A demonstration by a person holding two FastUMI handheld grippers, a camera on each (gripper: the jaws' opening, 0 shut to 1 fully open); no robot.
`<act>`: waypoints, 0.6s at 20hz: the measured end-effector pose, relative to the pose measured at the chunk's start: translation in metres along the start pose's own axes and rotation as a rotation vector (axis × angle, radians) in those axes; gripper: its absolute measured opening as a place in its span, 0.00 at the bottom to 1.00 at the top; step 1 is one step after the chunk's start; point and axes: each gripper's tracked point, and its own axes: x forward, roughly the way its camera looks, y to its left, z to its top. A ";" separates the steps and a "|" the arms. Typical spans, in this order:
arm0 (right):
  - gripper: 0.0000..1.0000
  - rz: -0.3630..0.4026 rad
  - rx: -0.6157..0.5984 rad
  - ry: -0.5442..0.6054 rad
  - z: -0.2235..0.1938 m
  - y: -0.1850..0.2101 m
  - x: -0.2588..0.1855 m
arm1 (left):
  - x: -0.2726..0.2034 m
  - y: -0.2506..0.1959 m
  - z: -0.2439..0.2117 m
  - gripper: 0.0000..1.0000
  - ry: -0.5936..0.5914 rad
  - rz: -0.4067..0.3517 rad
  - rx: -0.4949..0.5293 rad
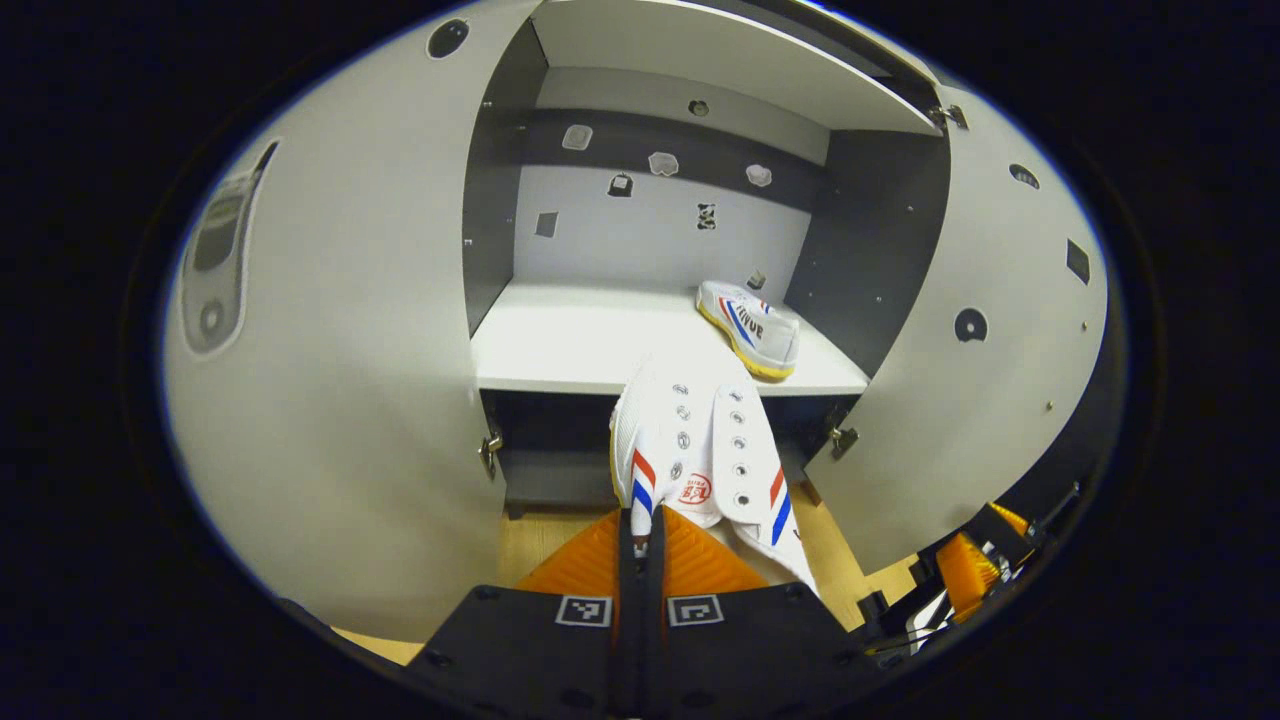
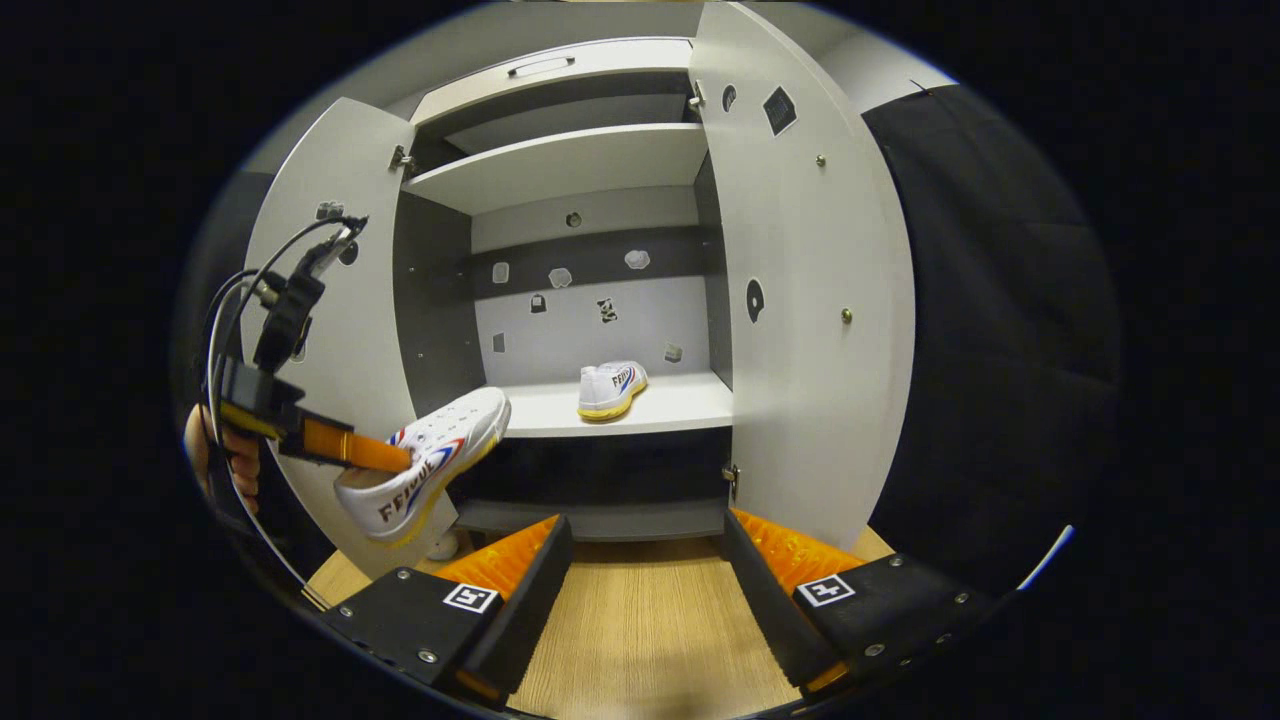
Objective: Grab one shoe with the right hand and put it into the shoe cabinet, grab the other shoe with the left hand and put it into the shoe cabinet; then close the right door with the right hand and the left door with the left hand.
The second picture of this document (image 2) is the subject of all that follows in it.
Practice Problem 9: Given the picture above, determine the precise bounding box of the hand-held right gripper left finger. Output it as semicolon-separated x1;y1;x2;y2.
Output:
320;515;576;711

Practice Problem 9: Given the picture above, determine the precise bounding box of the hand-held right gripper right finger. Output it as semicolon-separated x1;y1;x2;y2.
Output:
722;508;996;696

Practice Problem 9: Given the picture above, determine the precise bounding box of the white canvas shoe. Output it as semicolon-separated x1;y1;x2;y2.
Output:
577;360;649;422
333;387;512;546

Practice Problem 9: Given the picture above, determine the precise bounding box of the white cabinet door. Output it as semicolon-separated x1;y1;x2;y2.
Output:
688;0;916;551
240;97;461;581

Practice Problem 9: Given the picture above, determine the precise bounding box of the black backdrop cloth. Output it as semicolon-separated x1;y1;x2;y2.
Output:
175;85;1121;596

